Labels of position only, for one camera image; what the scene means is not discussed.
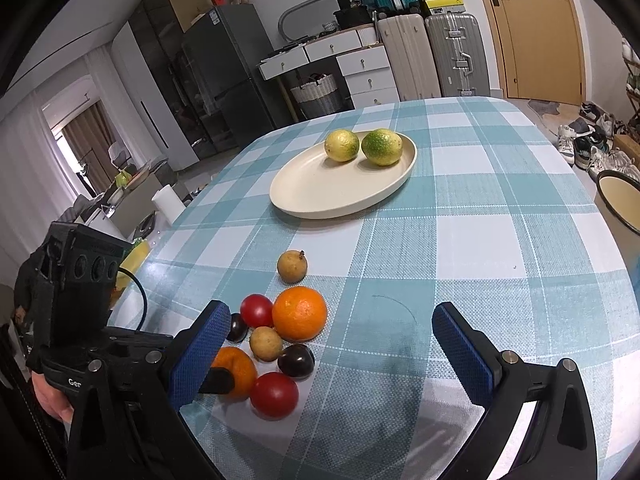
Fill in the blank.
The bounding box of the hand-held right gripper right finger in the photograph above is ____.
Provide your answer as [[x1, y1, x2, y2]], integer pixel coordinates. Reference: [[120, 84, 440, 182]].
[[432, 302, 598, 480]]

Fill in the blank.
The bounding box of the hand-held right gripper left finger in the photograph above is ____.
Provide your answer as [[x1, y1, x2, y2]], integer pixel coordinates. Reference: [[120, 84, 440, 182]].
[[67, 300, 232, 480]]

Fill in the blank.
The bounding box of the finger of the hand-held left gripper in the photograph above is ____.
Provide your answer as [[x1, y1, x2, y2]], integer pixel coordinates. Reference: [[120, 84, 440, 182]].
[[200, 367, 236, 396]]

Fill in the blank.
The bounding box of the small orange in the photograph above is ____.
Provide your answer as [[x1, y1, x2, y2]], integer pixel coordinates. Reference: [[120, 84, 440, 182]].
[[210, 346, 258, 401]]

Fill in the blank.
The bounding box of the dark plum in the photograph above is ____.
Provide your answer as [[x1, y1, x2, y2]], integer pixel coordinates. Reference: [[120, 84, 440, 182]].
[[227, 313, 250, 345], [277, 343, 316, 380]]

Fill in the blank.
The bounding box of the red tomato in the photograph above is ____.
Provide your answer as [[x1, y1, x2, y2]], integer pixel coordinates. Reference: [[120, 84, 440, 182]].
[[250, 372, 300, 420], [240, 294, 275, 329]]

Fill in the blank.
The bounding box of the round brown longan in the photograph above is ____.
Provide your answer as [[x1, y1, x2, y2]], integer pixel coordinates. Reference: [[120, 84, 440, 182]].
[[249, 326, 284, 362]]

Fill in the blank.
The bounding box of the large orange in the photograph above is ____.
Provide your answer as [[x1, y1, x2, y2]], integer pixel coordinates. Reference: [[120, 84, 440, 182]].
[[271, 286, 328, 342]]

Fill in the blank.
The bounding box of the brown longan with stem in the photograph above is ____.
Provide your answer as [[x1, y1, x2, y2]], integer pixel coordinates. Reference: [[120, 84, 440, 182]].
[[277, 250, 309, 284]]

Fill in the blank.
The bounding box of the cream oval plate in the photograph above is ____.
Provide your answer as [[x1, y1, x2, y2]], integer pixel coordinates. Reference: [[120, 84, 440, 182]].
[[270, 132, 418, 220]]

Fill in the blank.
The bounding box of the person's left forearm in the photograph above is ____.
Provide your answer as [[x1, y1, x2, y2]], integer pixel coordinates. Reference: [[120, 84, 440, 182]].
[[0, 360, 68, 480]]

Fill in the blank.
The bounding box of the person's left hand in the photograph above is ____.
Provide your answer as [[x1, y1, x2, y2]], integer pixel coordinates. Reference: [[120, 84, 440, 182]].
[[31, 371, 76, 423]]

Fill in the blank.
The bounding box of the yellow packet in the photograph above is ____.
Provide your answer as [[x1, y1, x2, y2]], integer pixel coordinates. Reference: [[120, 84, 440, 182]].
[[120, 240, 151, 281]]

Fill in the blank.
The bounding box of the blue checked tablecloth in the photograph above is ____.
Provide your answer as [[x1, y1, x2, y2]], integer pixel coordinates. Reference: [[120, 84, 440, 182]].
[[107, 96, 632, 480]]

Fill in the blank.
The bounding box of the paper towel roll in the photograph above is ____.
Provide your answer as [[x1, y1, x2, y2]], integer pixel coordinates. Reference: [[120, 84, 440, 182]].
[[151, 185, 187, 227]]

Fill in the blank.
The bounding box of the brown curtain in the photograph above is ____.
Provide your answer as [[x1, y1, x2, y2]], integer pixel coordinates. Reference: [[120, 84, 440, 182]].
[[61, 107, 118, 196]]

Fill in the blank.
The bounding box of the white tall cabinet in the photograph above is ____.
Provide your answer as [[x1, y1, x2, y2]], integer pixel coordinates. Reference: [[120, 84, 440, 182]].
[[112, 22, 201, 171]]

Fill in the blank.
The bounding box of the cream bin with black rim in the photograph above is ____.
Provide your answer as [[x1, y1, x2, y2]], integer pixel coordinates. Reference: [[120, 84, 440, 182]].
[[595, 170, 640, 281]]

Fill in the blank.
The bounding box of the green lemon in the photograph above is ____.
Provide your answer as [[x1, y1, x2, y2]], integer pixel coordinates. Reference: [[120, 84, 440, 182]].
[[361, 129, 404, 167]]

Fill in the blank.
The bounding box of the dark glass cabinet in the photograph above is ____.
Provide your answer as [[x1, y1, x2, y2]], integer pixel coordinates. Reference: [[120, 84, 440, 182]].
[[127, 0, 221, 158]]

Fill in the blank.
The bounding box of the pile of shoes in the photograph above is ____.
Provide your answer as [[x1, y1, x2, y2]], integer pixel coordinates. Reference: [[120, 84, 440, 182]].
[[555, 101, 640, 181]]

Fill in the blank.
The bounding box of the yellow lemon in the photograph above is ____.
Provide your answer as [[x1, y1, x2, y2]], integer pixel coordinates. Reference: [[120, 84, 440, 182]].
[[324, 129, 361, 163]]

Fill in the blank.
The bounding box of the grey refrigerator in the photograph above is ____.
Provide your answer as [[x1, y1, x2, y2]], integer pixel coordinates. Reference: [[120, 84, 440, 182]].
[[181, 4, 278, 148]]

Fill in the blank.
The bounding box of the wicker basket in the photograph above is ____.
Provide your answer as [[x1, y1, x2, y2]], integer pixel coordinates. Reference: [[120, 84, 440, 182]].
[[290, 74, 346, 120]]

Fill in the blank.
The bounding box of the silver suitcase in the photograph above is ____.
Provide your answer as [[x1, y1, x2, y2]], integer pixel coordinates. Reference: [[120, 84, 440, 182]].
[[425, 10, 492, 98]]

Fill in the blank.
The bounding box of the beige suitcase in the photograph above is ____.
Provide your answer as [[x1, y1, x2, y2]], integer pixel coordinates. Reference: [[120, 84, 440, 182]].
[[376, 12, 442, 102]]

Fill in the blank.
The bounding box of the white dresser with drawers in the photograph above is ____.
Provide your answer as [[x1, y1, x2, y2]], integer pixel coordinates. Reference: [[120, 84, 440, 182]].
[[258, 25, 401, 121]]

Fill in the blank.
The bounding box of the wooden shoe rack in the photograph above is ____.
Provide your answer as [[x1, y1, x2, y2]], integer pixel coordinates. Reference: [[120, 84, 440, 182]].
[[620, 37, 640, 131]]

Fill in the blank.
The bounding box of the wooden door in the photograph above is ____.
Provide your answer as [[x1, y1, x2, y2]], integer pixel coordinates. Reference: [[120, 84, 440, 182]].
[[475, 0, 586, 106]]

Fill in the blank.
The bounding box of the black yellow shoe box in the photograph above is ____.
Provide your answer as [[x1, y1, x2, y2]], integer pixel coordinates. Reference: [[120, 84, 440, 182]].
[[421, 0, 467, 17]]

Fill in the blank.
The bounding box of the oval mirror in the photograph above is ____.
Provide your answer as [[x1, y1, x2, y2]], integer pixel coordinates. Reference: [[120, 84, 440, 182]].
[[278, 0, 341, 43]]

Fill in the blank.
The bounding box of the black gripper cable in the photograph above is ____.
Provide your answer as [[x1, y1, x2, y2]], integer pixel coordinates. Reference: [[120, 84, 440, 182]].
[[117, 268, 148, 333]]

